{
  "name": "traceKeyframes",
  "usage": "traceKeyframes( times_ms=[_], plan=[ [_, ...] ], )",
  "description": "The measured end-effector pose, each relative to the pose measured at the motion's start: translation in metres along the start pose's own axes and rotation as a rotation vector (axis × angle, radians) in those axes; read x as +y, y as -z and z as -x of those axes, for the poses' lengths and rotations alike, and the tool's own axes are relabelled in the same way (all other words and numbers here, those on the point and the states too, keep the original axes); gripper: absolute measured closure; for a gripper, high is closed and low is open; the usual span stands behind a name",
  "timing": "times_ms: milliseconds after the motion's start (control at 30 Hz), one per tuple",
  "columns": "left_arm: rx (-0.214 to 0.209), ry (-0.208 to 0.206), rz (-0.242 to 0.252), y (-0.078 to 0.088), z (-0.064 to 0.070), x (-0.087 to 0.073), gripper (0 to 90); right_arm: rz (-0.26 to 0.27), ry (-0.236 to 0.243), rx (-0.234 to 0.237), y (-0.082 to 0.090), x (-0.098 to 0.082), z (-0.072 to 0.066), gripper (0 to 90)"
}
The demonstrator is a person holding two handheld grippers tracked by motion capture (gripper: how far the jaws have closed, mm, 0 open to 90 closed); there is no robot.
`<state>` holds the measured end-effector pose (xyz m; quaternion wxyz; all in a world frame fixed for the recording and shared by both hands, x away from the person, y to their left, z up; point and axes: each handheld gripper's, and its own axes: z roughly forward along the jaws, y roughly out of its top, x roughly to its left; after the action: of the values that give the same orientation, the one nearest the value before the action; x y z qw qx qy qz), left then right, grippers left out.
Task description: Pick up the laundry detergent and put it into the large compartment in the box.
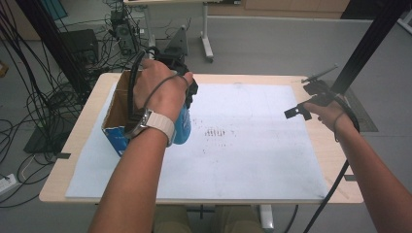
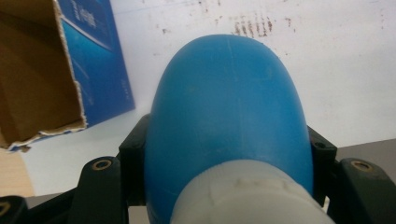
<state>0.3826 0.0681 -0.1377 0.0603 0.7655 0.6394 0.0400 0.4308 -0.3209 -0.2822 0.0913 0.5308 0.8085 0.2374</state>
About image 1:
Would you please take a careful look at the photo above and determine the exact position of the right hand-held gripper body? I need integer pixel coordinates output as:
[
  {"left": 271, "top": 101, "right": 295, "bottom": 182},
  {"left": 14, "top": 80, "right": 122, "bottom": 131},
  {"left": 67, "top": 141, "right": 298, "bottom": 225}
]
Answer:
[{"left": 300, "top": 63, "right": 340, "bottom": 107}]

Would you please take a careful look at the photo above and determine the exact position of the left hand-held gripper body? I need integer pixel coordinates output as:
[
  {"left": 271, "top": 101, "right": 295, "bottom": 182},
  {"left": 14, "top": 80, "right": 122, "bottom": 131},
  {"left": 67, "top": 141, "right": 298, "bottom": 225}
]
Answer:
[{"left": 152, "top": 52, "right": 189, "bottom": 77}]

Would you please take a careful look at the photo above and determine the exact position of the blue cardboard box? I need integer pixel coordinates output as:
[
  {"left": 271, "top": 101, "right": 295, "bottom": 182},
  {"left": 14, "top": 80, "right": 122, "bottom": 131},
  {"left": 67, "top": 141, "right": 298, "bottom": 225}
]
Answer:
[{"left": 101, "top": 71, "right": 148, "bottom": 158}]

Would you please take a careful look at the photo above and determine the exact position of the person's right hand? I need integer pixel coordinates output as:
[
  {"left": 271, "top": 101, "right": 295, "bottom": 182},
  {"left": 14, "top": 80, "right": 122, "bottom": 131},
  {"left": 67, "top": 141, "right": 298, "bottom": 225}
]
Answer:
[{"left": 304, "top": 100, "right": 355, "bottom": 134}]

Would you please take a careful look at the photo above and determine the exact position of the person's left hand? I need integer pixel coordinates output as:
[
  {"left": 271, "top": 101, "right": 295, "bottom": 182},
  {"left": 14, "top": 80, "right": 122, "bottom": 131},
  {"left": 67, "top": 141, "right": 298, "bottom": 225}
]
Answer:
[{"left": 132, "top": 57, "right": 194, "bottom": 123}]

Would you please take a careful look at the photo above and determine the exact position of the grey triangular stand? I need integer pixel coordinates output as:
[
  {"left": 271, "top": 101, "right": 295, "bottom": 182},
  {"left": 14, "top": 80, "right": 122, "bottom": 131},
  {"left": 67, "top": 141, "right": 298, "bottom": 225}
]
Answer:
[{"left": 164, "top": 24, "right": 189, "bottom": 56}]

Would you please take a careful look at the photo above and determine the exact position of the white-legged desk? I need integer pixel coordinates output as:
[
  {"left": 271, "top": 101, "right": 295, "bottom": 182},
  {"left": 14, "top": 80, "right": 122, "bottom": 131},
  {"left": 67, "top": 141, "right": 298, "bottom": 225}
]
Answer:
[{"left": 124, "top": 0, "right": 242, "bottom": 64}]

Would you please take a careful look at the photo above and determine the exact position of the wristwatch with white band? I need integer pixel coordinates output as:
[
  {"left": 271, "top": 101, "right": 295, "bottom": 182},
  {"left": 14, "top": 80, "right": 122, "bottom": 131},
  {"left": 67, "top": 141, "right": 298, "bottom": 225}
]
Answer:
[{"left": 124, "top": 108, "right": 177, "bottom": 148}]

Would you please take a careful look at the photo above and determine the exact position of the computer tower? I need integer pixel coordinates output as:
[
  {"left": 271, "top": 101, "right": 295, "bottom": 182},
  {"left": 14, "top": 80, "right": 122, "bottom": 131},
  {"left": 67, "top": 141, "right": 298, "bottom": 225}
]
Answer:
[{"left": 110, "top": 9, "right": 140, "bottom": 56}]

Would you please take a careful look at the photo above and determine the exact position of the white table mat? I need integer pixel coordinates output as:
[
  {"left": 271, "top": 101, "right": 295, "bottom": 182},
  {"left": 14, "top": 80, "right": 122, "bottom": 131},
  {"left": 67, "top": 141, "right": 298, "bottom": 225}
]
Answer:
[{"left": 65, "top": 83, "right": 328, "bottom": 200}]

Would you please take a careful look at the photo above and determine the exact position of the black equipment box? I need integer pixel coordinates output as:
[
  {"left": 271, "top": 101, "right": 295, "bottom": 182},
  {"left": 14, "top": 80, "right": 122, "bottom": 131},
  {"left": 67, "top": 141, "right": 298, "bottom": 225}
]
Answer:
[{"left": 60, "top": 28, "right": 100, "bottom": 67}]

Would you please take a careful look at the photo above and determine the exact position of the white table leg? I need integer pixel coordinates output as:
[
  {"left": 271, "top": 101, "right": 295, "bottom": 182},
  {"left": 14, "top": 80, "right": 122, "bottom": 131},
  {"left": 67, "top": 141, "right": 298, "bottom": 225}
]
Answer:
[{"left": 257, "top": 203, "right": 275, "bottom": 231}]

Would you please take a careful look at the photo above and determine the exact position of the white power strip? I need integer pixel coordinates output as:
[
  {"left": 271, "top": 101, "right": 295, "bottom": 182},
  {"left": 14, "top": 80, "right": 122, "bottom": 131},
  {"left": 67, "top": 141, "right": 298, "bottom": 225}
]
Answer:
[{"left": 0, "top": 173, "right": 17, "bottom": 196}]

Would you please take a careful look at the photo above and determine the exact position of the thin grey cord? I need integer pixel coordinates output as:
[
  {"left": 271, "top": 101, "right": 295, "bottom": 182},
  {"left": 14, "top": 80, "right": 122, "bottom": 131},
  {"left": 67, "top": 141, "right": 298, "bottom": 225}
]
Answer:
[{"left": 142, "top": 73, "right": 190, "bottom": 111}]

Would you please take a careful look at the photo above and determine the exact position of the thick black gripper cable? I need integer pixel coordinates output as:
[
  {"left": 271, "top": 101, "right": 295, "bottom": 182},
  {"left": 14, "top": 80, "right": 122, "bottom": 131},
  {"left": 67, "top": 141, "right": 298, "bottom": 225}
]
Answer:
[{"left": 126, "top": 46, "right": 160, "bottom": 131}]

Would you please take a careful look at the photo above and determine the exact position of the black metal frame post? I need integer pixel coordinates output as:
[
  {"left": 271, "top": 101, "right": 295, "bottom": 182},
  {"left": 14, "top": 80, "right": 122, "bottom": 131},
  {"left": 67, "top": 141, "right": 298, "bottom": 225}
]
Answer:
[
  {"left": 15, "top": 0, "right": 93, "bottom": 100},
  {"left": 329, "top": 0, "right": 412, "bottom": 95}
]

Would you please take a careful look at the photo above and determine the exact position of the tangle of black floor cables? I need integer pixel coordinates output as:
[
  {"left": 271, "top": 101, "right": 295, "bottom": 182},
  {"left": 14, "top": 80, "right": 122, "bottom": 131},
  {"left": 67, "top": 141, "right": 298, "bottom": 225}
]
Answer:
[{"left": 0, "top": 0, "right": 183, "bottom": 209}]

